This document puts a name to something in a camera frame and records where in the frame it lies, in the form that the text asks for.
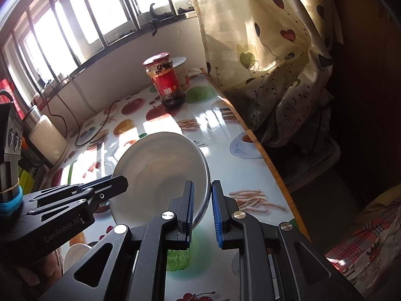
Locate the black window latch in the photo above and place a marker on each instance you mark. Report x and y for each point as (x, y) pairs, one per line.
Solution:
(155, 14)

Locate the cream heart print curtain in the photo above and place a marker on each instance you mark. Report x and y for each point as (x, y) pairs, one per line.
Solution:
(266, 53)

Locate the red label sauce jar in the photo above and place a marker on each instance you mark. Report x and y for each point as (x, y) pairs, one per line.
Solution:
(167, 81)

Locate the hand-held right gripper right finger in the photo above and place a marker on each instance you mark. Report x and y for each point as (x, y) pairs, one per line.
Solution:
(217, 213)

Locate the fruit print tablecloth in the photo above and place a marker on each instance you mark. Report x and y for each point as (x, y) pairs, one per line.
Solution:
(219, 144)

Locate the white kitchen appliance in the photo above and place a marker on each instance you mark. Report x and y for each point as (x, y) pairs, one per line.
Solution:
(47, 138)

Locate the barred window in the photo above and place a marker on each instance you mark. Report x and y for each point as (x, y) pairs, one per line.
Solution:
(78, 12)

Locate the white bowl grey stripe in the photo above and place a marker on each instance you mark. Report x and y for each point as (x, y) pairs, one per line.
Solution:
(76, 257)
(156, 175)

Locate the printed blanket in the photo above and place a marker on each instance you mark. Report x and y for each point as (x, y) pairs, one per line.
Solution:
(369, 250)

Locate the white paper cup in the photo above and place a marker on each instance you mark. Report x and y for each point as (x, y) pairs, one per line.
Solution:
(183, 72)

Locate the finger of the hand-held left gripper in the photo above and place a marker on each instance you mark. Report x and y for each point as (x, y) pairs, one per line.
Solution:
(103, 185)
(69, 210)

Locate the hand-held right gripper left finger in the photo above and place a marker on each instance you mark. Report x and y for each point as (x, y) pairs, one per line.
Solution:
(188, 213)

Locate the person's left hand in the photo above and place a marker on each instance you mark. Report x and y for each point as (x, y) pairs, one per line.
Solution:
(51, 266)

